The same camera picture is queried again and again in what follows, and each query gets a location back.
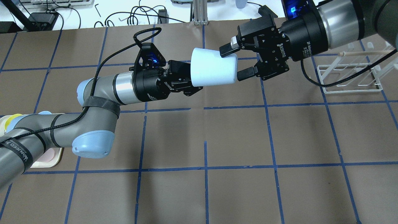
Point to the aluminium frame post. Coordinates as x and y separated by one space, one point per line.
200 16

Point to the white wire cup rack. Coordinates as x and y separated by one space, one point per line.
356 73

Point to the light blue cup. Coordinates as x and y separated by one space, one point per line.
208 68

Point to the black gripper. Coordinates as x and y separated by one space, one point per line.
303 35
148 86

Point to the black power adapter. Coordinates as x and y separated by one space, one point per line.
266 11

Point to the cream serving tray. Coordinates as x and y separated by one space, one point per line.
35 164

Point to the yellow cup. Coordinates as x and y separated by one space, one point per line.
11 122

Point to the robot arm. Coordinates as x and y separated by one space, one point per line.
347 21
90 134

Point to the blue cup on desk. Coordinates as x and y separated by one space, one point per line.
240 4

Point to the pink cup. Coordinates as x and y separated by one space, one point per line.
49 155

